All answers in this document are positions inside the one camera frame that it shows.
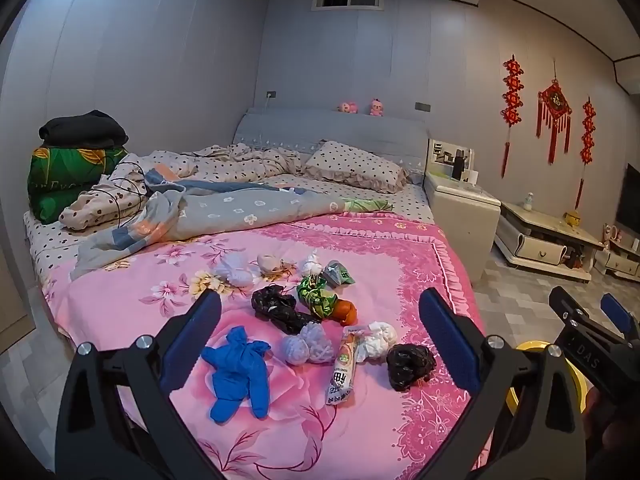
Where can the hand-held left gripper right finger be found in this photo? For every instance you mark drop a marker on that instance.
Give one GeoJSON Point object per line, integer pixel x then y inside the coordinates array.
{"type": "Point", "coordinates": [450, 340]}

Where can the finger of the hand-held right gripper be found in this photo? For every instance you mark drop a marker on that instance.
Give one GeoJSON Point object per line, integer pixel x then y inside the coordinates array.
{"type": "Point", "coordinates": [567, 305]}
{"type": "Point", "coordinates": [617, 315]}

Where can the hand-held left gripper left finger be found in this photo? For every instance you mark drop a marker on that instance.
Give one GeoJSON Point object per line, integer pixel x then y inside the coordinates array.
{"type": "Point", "coordinates": [192, 330]}

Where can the yellow trash bin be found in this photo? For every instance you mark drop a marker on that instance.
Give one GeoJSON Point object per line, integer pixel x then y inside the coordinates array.
{"type": "Point", "coordinates": [577, 385]}

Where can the small black plastic bag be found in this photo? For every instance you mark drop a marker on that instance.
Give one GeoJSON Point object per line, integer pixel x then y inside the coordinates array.
{"type": "Point", "coordinates": [407, 365]}

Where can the blue rubber glove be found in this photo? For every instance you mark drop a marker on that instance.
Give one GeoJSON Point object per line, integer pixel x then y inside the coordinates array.
{"type": "Point", "coordinates": [235, 370]}

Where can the large black plastic bag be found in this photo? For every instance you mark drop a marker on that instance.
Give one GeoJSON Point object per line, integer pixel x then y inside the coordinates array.
{"type": "Point", "coordinates": [275, 305]}

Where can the beige wrapper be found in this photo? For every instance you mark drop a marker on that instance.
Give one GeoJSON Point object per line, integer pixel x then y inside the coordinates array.
{"type": "Point", "coordinates": [272, 262]}

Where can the white foam net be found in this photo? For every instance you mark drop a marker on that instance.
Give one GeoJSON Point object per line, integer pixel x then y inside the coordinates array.
{"type": "Point", "coordinates": [300, 347]}

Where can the long sausage wrapper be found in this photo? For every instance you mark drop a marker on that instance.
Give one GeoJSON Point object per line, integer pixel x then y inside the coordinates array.
{"type": "Point", "coordinates": [344, 365]}

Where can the shiny green snack wrapper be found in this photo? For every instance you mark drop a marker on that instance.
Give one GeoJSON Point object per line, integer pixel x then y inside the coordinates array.
{"type": "Point", "coordinates": [315, 297]}

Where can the grey green snack packet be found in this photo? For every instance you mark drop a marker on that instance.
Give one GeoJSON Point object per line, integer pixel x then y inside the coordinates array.
{"type": "Point", "coordinates": [337, 272]}

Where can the small white knotted tissue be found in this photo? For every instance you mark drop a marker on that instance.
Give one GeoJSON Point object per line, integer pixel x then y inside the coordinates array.
{"type": "Point", "coordinates": [310, 264]}

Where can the cream television cabinet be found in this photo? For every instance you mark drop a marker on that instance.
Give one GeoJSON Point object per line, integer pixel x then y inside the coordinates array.
{"type": "Point", "coordinates": [620, 260]}

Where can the cream coffee table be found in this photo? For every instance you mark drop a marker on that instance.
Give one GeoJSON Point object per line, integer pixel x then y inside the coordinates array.
{"type": "Point", "coordinates": [535, 250]}

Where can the pink white figurine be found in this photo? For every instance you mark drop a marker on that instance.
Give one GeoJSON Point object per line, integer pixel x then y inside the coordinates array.
{"type": "Point", "coordinates": [611, 235]}

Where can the yellow pot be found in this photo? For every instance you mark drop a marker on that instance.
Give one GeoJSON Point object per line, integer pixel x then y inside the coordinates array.
{"type": "Point", "coordinates": [573, 220]}

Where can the pink floral blanket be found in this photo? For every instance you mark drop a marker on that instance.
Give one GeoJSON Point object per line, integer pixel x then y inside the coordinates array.
{"type": "Point", "coordinates": [400, 270]}

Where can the small white bottle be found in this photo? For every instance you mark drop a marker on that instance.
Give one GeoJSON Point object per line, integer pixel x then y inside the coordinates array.
{"type": "Point", "coordinates": [528, 202]}

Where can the black television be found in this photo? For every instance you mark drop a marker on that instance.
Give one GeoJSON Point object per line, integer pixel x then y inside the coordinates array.
{"type": "Point", "coordinates": [631, 200]}

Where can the cream nightstand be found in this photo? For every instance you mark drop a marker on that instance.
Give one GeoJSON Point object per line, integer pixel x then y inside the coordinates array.
{"type": "Point", "coordinates": [460, 220]}

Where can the grey floral quilt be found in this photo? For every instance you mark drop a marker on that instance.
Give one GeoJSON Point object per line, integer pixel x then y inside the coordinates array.
{"type": "Point", "coordinates": [225, 210]}

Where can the white dotted bed sheet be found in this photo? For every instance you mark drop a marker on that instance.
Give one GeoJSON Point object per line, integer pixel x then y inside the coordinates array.
{"type": "Point", "coordinates": [415, 200]}

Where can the black bottle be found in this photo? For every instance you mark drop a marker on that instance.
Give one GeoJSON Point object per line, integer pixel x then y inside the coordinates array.
{"type": "Point", "coordinates": [458, 167]}

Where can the beige polka dot duvet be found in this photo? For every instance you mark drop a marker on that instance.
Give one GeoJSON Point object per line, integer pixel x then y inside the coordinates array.
{"type": "Point", "coordinates": [240, 160]}

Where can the white framed picture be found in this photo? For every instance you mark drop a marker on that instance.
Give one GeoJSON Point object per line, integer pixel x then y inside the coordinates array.
{"type": "Point", "coordinates": [442, 152]}

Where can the polka dot pillow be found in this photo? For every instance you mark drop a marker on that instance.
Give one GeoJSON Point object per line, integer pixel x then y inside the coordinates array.
{"type": "Point", "coordinates": [355, 165]}

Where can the red diamond tassel decoration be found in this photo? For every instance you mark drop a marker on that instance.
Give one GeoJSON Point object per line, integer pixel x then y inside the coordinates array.
{"type": "Point", "coordinates": [555, 102]}

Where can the green floral folded quilt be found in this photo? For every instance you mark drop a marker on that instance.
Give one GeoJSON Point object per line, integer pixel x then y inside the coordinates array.
{"type": "Point", "coordinates": [55, 175]}

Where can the black folded clothing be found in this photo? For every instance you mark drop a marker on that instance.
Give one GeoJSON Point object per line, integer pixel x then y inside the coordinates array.
{"type": "Point", "coordinates": [80, 130]}

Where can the grey upholstered bed headboard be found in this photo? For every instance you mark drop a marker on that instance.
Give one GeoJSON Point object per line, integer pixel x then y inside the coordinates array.
{"type": "Point", "coordinates": [300, 125]}

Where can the pink plush toy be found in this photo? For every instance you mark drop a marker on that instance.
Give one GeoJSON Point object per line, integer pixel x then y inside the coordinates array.
{"type": "Point", "coordinates": [347, 107]}
{"type": "Point", "coordinates": [376, 107]}

